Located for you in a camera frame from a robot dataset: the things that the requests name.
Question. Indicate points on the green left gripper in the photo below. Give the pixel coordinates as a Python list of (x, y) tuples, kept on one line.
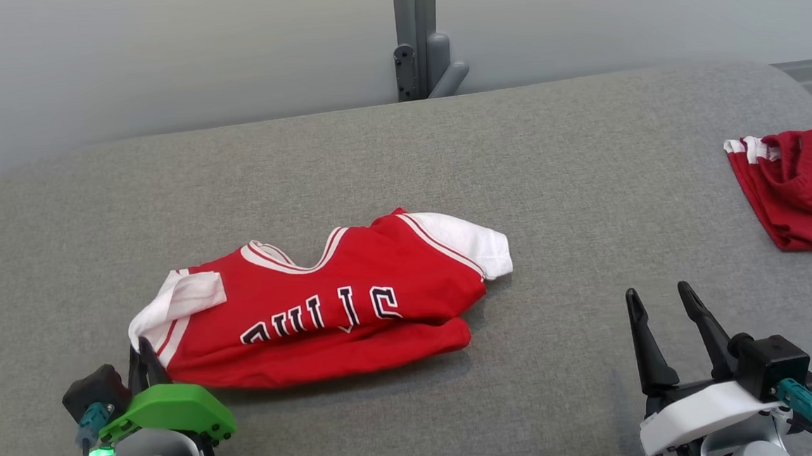
[(170, 411)]

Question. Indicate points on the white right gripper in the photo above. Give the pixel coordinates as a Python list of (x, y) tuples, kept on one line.
[(699, 414)]

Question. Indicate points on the red shorts white stripe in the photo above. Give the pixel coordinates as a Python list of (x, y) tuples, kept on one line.
[(809, 189)]

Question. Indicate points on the red white basketball jersey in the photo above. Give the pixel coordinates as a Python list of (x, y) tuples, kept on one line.
[(354, 294)]

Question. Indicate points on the grey fabric sofa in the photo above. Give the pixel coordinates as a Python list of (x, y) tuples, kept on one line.
[(402, 165)]

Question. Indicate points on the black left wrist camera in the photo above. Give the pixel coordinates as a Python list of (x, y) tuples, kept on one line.
[(95, 389)]

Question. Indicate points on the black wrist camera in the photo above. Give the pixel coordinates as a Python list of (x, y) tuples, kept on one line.
[(95, 389), (774, 367)]

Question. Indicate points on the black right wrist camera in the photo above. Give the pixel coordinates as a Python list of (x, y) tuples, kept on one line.
[(774, 367)]

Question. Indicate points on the grey metal post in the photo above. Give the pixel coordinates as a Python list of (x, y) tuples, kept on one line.
[(419, 37)]

